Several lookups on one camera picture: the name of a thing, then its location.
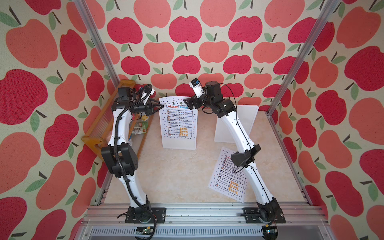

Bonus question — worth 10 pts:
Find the green label snack packet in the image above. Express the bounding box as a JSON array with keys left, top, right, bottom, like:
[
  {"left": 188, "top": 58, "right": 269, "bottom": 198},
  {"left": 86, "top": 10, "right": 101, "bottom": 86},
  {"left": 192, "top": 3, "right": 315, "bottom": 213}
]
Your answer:
[{"left": 132, "top": 121, "right": 149, "bottom": 135}]

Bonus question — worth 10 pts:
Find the paper menu sheet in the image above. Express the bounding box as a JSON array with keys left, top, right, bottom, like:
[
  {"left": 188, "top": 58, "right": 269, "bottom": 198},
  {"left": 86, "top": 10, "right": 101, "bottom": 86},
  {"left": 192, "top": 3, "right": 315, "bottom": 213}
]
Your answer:
[
  {"left": 159, "top": 96, "right": 198, "bottom": 140},
  {"left": 208, "top": 148, "right": 248, "bottom": 203}
]

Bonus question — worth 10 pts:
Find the left aluminium corner post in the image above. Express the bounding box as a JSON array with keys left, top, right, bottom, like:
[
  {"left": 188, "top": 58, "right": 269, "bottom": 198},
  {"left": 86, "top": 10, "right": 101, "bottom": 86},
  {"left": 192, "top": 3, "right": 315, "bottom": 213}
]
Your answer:
[{"left": 74, "top": 0, "right": 120, "bottom": 88}]

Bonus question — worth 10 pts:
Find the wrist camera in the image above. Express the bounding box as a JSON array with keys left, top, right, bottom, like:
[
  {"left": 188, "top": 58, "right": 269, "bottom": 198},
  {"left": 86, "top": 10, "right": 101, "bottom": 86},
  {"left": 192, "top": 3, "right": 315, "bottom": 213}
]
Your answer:
[
  {"left": 189, "top": 78, "right": 205, "bottom": 98},
  {"left": 137, "top": 84, "right": 155, "bottom": 105}
]

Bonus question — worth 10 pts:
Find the orange wooden shelf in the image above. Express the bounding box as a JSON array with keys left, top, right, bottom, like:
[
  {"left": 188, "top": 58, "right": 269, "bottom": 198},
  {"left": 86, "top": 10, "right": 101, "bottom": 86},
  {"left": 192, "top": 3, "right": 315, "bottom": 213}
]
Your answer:
[{"left": 82, "top": 90, "right": 147, "bottom": 158}]

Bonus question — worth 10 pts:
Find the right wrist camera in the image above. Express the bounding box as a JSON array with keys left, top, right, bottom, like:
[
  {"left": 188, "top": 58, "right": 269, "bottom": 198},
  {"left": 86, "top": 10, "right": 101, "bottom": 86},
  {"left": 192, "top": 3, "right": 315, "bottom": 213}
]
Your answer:
[{"left": 189, "top": 78, "right": 205, "bottom": 98}]

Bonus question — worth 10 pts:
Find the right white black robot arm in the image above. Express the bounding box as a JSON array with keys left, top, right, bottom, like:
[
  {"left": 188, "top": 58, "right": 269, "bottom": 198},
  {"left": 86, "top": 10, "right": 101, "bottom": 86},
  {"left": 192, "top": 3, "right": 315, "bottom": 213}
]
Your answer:
[{"left": 184, "top": 78, "right": 283, "bottom": 225}]

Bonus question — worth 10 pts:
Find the aluminium corner post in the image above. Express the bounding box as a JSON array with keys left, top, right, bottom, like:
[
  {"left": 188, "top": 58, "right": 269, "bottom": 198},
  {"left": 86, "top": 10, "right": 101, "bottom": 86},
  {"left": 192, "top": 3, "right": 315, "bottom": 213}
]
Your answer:
[
  {"left": 266, "top": 0, "right": 343, "bottom": 116},
  {"left": 74, "top": 0, "right": 120, "bottom": 88}
]

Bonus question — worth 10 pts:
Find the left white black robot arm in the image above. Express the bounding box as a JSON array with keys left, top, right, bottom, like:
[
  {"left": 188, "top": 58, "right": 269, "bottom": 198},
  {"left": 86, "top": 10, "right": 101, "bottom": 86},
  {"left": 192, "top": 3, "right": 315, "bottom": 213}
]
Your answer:
[{"left": 101, "top": 85, "right": 164, "bottom": 223}]

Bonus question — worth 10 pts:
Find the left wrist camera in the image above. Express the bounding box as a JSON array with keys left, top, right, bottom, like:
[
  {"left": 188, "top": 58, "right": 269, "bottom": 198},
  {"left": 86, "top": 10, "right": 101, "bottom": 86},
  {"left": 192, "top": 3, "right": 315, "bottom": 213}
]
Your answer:
[{"left": 137, "top": 84, "right": 155, "bottom": 105}]

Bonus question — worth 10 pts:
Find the white menu rack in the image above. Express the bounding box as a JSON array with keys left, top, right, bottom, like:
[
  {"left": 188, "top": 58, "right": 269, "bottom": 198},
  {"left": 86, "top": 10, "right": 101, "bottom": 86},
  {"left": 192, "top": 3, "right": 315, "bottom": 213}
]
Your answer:
[
  {"left": 158, "top": 107, "right": 199, "bottom": 151},
  {"left": 214, "top": 105, "right": 259, "bottom": 146}
]

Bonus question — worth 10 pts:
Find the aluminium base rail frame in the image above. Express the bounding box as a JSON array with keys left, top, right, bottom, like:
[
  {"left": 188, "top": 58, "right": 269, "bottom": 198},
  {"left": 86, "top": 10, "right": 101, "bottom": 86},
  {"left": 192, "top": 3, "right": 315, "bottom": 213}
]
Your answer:
[{"left": 75, "top": 202, "right": 335, "bottom": 240}]

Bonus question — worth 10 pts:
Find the right aluminium corner post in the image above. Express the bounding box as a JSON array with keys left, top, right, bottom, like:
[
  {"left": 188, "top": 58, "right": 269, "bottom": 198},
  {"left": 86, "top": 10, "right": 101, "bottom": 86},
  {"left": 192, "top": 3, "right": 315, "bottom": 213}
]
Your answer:
[{"left": 266, "top": 0, "right": 343, "bottom": 116}]

